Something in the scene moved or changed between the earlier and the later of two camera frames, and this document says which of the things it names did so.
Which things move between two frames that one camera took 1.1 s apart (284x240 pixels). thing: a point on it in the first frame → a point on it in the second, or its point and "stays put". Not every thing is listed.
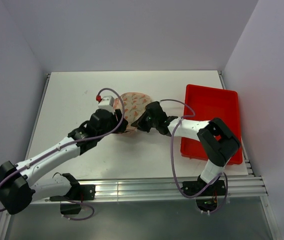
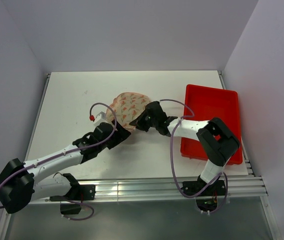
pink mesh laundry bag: (132, 106) stays put
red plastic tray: (207, 103) stays put
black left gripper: (113, 117) → (121, 134)
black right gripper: (140, 123) stays put
